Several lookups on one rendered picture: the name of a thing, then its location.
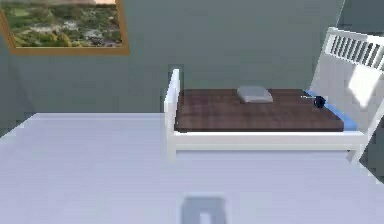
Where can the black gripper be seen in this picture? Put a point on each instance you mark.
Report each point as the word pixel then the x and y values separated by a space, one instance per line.
pixel 319 102

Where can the blue bed sheet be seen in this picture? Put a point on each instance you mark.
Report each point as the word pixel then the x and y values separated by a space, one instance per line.
pixel 343 117

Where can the grey pillow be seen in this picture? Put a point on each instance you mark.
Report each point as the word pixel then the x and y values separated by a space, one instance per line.
pixel 255 94

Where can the white bed with brown cover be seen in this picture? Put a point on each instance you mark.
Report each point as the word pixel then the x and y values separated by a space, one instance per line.
pixel 253 115

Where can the wooden framed window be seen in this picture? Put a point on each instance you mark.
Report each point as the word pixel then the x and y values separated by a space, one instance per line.
pixel 63 25

